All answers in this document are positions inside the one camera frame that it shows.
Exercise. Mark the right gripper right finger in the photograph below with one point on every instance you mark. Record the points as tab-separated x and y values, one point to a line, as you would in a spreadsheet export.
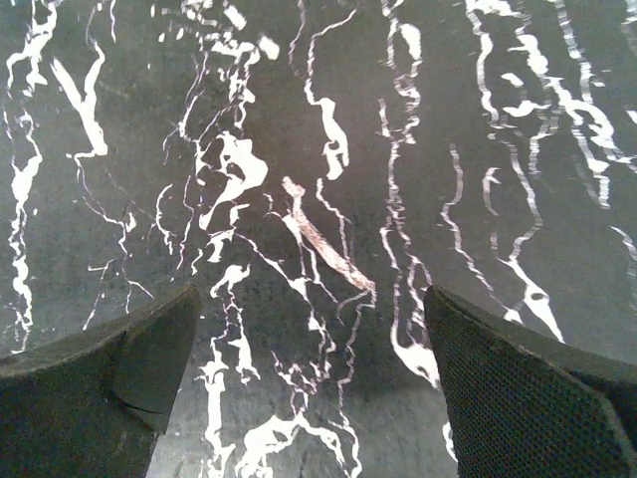
523	405

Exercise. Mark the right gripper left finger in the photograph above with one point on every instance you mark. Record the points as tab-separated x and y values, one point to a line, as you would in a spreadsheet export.
93	404

